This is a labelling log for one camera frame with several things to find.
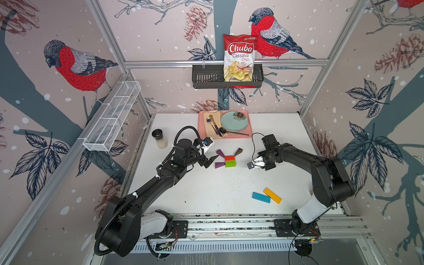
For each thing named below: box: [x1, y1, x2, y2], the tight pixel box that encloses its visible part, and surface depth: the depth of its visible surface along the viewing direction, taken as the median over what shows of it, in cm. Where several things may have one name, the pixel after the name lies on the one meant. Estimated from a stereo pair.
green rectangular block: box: [224, 160, 236, 168], surface depth 96 cm
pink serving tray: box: [198, 110, 253, 140], surface depth 114 cm
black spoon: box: [219, 126, 250, 136], surface depth 113 cm
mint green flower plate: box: [220, 110, 249, 132], surface depth 120 cm
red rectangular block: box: [224, 155, 236, 161], surface depth 97 cm
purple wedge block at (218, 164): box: [214, 162, 226, 169], surface depth 95 cm
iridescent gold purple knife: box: [208, 114, 223, 138], surface depth 117 cm
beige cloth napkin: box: [203, 110, 229, 139], surface depth 117 cm
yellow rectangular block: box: [263, 187, 283, 205], surface depth 85 cm
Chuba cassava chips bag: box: [223, 33, 257, 82], surface depth 87 cm
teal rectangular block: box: [251, 191, 272, 204], surface depth 85 cm
